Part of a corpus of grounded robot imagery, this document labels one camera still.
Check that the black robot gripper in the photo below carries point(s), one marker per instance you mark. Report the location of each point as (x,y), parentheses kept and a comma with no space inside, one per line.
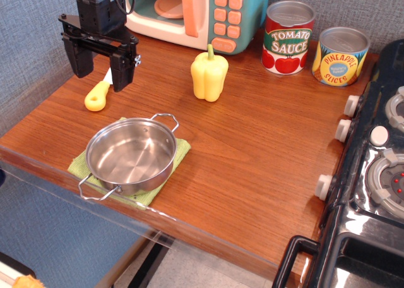
(100,27)

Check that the yellow toy bell pepper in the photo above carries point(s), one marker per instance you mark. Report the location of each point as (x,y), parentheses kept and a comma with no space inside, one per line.
(209,72)

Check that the silver metal pot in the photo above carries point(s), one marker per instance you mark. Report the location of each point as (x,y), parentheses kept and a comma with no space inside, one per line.
(132,156)

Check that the green cloth mat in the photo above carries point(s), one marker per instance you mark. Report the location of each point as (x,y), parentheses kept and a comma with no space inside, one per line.
(79,169)

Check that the teal toy microwave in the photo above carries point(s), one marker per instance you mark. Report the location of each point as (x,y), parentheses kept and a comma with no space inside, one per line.
(229,25)

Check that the tomato sauce can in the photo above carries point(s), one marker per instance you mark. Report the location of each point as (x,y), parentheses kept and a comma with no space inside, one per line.
(287,35)

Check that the pineapple slices can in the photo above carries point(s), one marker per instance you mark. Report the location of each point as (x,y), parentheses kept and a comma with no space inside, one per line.
(340,56)

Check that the white stove knob middle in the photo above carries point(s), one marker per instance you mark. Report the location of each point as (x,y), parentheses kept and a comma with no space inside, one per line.
(342,130)

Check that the white stove knob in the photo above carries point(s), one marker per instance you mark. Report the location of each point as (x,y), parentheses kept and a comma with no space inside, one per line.
(342,130)
(351,105)
(323,186)

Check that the white stove knob bottom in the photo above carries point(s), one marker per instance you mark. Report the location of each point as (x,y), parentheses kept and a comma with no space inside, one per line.
(323,186)

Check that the white stove knob top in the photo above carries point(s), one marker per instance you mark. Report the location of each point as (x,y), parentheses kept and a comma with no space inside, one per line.
(351,105)

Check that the black toy stove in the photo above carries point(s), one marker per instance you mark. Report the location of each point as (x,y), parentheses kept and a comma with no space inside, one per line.
(361,228)

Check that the yellow handled toy knife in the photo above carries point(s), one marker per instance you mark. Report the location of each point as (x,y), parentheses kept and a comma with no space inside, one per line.
(96,99)

